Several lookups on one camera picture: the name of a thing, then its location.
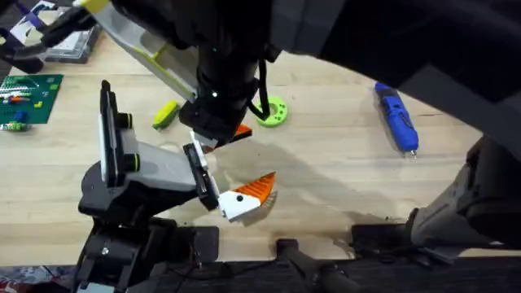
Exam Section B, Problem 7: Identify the grey plastic parts box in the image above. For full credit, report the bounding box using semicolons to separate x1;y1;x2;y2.
43;23;102;65

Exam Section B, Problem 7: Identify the black upright wrist plate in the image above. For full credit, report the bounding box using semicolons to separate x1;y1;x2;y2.
99;79;120;189

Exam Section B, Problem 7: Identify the grey bucket with lime rim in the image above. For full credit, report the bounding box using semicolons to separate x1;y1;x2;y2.
72;0;201;103

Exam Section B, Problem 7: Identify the blue electric screwdriver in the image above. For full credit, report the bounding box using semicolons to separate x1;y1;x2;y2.
373;81;420;159

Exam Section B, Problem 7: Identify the yellow green toy vegetable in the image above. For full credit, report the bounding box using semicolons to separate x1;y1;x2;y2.
151;100;182;132

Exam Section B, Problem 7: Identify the green board with toy blocks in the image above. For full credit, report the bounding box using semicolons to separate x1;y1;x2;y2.
0;73;65;133

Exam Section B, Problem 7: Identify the green disc with holes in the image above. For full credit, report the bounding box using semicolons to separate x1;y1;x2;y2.
253;94;289;129

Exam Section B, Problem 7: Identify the orange ribbed wedge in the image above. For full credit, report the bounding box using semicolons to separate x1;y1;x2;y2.
227;123;254;144

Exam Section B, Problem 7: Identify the black rail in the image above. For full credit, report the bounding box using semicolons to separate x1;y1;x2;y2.
0;255;521;293

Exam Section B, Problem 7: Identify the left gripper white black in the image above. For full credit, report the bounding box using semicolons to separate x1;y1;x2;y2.
78;129;278;223

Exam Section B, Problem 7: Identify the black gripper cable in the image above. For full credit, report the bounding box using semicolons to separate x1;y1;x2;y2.
247;59;272;121

